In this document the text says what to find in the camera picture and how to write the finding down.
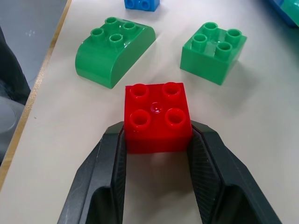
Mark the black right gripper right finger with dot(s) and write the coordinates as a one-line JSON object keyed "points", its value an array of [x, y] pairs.
{"points": [[224, 168]]}

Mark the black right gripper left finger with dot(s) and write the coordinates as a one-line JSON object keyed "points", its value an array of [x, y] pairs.
{"points": [[98, 172]]}

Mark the red square toy block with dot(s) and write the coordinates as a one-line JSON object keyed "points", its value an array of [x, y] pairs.
{"points": [[157, 121]]}

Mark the green square toy block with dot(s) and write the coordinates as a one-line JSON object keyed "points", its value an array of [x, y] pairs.
{"points": [[210, 54]]}

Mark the green rounded toy block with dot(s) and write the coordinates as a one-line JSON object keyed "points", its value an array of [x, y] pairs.
{"points": [[112, 56]]}

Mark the dark grey chair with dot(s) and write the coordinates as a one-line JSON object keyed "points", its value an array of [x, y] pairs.
{"points": [[11, 77]]}

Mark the blue plastic bin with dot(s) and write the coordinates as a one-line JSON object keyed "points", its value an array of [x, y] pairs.
{"points": [[283, 16]]}

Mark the green plastic bin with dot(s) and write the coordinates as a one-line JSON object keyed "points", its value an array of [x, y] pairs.
{"points": [[292, 9]]}

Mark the blue toy block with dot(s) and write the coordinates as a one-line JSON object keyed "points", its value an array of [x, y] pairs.
{"points": [[142, 4]]}

